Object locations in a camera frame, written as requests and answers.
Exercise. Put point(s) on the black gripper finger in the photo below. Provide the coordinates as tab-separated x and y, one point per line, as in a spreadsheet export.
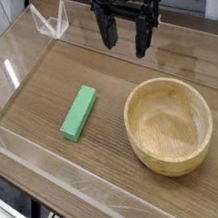
107	26
143	35

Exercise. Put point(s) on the green rectangular block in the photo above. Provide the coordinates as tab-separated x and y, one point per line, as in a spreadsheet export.
78	113

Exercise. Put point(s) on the light wooden bowl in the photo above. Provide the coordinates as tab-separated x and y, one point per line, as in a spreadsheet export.
169	126

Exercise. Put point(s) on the black table leg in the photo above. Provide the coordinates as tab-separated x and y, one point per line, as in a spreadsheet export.
35	209

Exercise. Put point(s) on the clear acrylic tray wall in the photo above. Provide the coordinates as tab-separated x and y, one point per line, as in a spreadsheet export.
46	56

